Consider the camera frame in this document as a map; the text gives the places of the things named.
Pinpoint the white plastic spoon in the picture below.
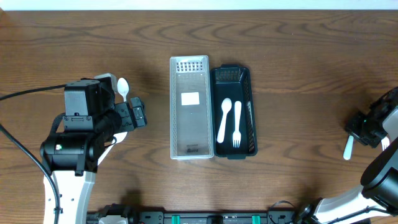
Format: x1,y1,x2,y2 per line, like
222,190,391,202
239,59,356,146
117,78,129,102
216,98,232,143

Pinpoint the mint green plastic fork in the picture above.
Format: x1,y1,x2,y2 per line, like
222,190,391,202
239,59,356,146
343,135,354,161

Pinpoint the white plastic fork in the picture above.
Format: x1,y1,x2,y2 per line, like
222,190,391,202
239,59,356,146
381,136,390,151
233,101,242,148

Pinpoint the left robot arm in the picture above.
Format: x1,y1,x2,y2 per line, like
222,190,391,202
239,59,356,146
40,73,147,223

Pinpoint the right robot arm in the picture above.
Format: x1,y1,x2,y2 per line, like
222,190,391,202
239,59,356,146
294,87,397,223

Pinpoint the clear perforated plastic basket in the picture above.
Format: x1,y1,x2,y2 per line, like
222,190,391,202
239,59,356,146
170,55,214,161

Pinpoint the white label sticker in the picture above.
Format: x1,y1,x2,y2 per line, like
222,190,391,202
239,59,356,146
181,92,200,106

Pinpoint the dark green plastic basket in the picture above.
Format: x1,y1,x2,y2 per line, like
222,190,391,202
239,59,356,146
210,64,258,159

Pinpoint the black mounting rail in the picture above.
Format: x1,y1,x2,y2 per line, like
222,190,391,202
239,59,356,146
86,204,295,224

